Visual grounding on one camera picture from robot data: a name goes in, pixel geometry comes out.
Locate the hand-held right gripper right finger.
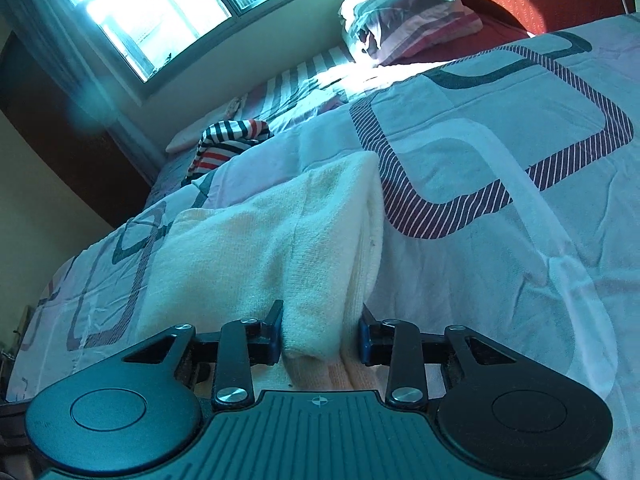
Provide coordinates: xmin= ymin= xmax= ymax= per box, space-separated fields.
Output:
xmin=357 ymin=304 xmax=519 ymax=406

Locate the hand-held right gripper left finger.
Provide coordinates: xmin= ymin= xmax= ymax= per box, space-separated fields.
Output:
xmin=122 ymin=299 xmax=286 ymax=409

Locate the white knitted sweater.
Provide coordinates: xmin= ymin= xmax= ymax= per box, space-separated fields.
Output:
xmin=134 ymin=152 xmax=387 ymax=392

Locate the striped garment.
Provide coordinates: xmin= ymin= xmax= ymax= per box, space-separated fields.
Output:
xmin=181 ymin=118 xmax=272 ymax=187

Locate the patterned bed quilt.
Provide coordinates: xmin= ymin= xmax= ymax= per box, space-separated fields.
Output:
xmin=6 ymin=12 xmax=640 ymax=461

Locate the pink folded cloth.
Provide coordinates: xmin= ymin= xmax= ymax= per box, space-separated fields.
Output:
xmin=165 ymin=94 xmax=252 ymax=154

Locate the striped bed sheet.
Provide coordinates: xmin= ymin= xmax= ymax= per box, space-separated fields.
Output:
xmin=144 ymin=43 xmax=381 ymax=207

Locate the dark wooden wardrobe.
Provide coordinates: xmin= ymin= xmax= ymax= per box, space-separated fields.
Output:
xmin=0 ymin=34 xmax=153 ymax=228

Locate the grey curtain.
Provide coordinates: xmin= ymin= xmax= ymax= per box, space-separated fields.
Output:
xmin=0 ymin=0 xmax=168 ymax=187

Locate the stack of striped pillows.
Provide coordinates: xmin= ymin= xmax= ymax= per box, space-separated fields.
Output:
xmin=338 ymin=0 xmax=485 ymax=67

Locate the window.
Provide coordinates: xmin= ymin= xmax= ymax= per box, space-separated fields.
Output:
xmin=42 ymin=0 xmax=361 ymax=84

